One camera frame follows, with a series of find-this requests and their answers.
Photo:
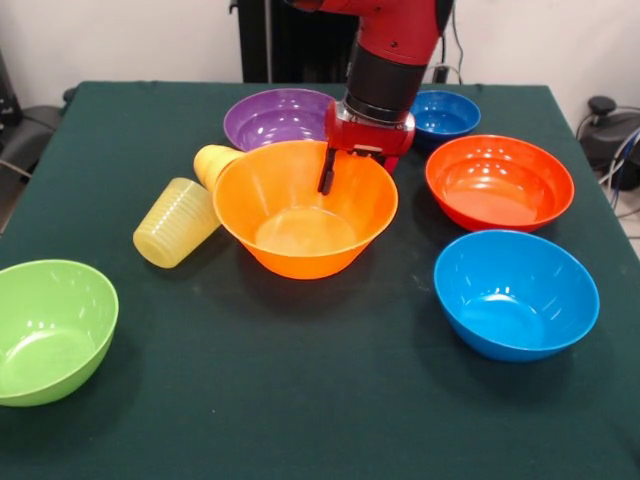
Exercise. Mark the light blue plastic bowl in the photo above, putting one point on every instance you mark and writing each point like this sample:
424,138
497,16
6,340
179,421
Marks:
515,295

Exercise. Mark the dark green table cloth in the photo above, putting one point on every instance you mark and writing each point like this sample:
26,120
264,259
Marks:
300,390

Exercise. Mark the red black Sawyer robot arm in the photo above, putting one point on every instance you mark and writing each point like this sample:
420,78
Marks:
390,60

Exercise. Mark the pale yellow ribbed cup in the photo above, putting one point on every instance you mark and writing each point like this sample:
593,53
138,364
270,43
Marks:
175,225

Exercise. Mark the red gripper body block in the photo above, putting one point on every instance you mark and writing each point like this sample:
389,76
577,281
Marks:
360,137

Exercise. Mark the small dark blue bowl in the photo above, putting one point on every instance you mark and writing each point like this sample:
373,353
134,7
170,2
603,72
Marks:
450,117

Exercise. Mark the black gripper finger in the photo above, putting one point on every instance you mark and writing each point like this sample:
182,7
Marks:
328,172
376,157

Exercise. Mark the grey office chair base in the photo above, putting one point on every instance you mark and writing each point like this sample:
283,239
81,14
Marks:
25,135

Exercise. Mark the red plastic bowl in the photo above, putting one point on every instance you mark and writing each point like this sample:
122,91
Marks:
500,180

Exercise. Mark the large orange plastic bowl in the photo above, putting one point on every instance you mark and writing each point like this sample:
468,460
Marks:
300,245

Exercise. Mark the yellow plastic cup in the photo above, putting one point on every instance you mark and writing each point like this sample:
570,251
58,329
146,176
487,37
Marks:
212,162

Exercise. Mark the black office chair base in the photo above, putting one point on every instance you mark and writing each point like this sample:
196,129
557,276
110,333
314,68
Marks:
610,135

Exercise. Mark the purple plastic bowl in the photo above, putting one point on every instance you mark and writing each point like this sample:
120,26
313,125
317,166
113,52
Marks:
275,120

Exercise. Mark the green plastic bowl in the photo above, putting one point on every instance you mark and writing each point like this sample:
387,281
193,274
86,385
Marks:
50,330

